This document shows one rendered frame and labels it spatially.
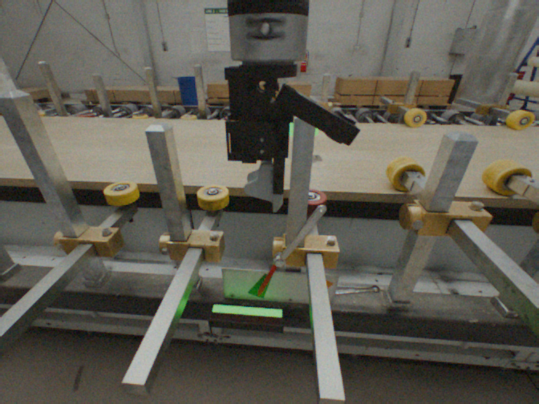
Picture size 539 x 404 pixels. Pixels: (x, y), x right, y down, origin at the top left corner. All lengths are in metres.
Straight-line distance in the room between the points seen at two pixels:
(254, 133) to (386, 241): 0.63
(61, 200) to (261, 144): 0.46
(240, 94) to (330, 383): 0.38
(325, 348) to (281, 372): 0.94
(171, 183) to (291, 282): 0.34
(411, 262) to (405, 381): 0.91
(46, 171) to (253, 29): 0.48
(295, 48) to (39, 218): 0.99
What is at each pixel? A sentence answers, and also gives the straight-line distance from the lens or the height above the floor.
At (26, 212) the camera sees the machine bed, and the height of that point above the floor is 0.76.
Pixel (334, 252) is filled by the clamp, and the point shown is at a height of 0.87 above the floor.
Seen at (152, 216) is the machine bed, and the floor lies 0.77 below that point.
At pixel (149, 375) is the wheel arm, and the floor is 0.85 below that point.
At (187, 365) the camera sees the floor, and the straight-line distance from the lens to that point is 1.40.
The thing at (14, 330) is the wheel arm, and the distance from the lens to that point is 0.60.
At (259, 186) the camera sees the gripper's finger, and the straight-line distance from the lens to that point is 0.37.
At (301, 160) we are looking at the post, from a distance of 0.44.
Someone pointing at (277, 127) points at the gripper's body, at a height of 1.14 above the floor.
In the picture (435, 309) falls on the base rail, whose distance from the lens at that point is 0.76.
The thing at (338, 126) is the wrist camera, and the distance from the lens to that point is 0.34.
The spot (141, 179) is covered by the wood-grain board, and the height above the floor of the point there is 0.90.
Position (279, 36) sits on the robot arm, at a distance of 0.31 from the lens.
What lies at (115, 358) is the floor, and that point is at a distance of 1.53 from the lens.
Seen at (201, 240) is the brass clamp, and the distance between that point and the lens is 0.57.
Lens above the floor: 1.22
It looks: 30 degrees down
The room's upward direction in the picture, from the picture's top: straight up
